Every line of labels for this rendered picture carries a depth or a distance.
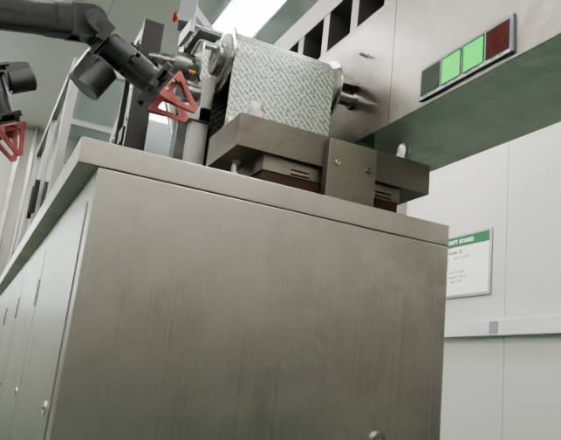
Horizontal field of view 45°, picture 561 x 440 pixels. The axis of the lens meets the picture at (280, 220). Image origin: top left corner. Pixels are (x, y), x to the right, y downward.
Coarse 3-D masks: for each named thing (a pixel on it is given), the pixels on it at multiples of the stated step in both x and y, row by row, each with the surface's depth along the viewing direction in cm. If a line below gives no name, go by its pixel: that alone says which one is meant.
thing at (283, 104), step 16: (240, 80) 138; (256, 80) 139; (240, 96) 137; (256, 96) 139; (272, 96) 140; (288, 96) 142; (304, 96) 144; (320, 96) 146; (240, 112) 136; (272, 112) 140; (288, 112) 141; (304, 112) 143; (320, 112) 145; (304, 128) 142; (320, 128) 144
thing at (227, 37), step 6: (228, 36) 142; (228, 42) 141; (228, 48) 140; (228, 54) 139; (228, 60) 139; (222, 72) 140; (336, 72) 150; (216, 78) 143; (222, 78) 141; (336, 78) 149; (216, 84) 143; (228, 84) 142; (336, 84) 149; (336, 90) 149
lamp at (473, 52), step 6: (474, 42) 118; (480, 42) 117; (468, 48) 120; (474, 48) 118; (480, 48) 116; (468, 54) 119; (474, 54) 118; (480, 54) 116; (468, 60) 119; (474, 60) 117; (480, 60) 116; (468, 66) 118
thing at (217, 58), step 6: (216, 42) 143; (222, 42) 142; (222, 48) 140; (210, 54) 146; (216, 54) 141; (222, 54) 140; (210, 60) 145; (216, 60) 140; (222, 60) 140; (210, 66) 144; (216, 66) 141; (222, 66) 141; (210, 72) 143; (216, 72) 142
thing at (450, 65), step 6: (456, 54) 122; (444, 60) 125; (450, 60) 124; (456, 60) 122; (444, 66) 125; (450, 66) 123; (456, 66) 122; (444, 72) 125; (450, 72) 123; (456, 72) 121; (444, 78) 124; (450, 78) 123
